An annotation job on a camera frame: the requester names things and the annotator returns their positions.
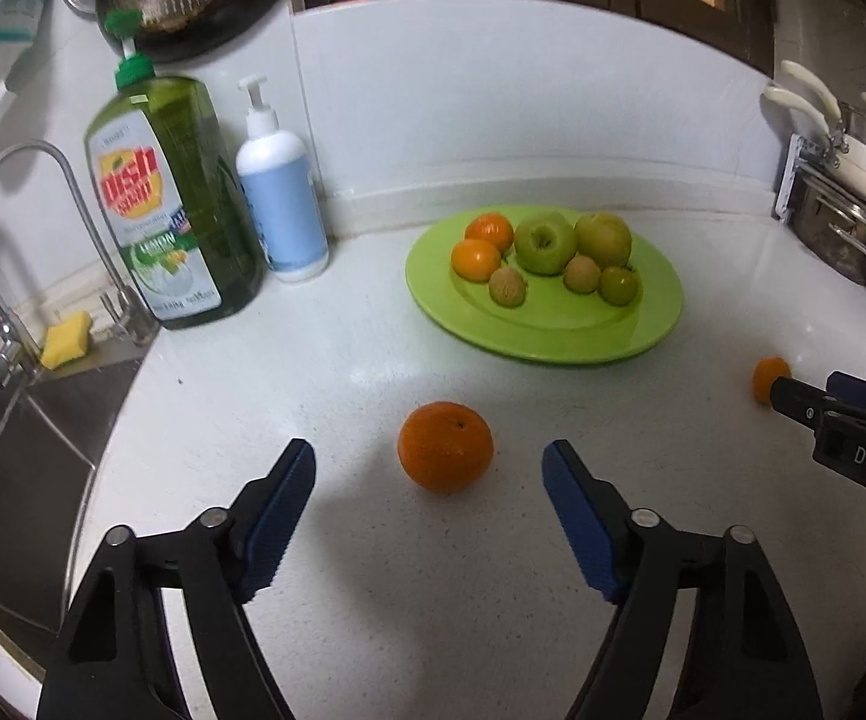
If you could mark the green tomato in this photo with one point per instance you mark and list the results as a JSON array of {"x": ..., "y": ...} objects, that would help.
[{"x": 619, "y": 285}]

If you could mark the black pan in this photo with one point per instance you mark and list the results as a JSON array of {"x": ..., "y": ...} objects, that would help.
[{"x": 253, "y": 22}]

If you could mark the steel pot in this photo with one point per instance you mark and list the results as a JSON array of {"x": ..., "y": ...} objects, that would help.
[{"x": 838, "y": 232}]

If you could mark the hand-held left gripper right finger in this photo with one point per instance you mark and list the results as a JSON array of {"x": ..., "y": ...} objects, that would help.
[{"x": 579, "y": 525}]

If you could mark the green apple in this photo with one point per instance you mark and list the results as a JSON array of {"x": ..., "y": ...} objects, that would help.
[{"x": 545, "y": 245}]

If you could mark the white pump bottle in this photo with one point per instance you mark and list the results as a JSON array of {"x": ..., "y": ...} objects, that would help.
[{"x": 283, "y": 202}]

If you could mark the large yellow-green pear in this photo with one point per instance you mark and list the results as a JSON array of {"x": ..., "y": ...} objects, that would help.
[{"x": 603, "y": 238}]

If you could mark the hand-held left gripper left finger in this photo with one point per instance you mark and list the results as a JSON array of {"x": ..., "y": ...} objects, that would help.
[{"x": 275, "y": 525}]

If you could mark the steel sink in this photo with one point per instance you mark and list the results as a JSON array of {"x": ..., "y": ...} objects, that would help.
[{"x": 36, "y": 480}]

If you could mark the kiwi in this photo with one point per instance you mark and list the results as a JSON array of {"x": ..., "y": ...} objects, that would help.
[{"x": 508, "y": 286}]

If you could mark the green dish soap bottle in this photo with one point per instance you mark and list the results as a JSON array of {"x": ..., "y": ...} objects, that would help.
[{"x": 170, "y": 187}]

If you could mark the orange mandarin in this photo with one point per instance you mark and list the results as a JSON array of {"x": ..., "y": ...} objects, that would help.
[
  {"x": 476, "y": 259},
  {"x": 490, "y": 231},
  {"x": 766, "y": 379},
  {"x": 446, "y": 447}
]

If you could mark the tall curved steel faucet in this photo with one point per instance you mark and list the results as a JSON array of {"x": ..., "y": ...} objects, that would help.
[{"x": 96, "y": 240}]

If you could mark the white plastic rack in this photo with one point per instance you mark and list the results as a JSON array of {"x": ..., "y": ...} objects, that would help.
[{"x": 789, "y": 176}]

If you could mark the yellow sponge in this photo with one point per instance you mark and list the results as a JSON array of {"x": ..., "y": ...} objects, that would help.
[{"x": 67, "y": 337}]

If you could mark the green plate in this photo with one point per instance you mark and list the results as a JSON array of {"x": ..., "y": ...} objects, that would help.
[{"x": 553, "y": 337}]

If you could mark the brown longan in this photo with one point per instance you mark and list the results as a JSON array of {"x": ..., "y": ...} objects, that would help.
[{"x": 581, "y": 274}]

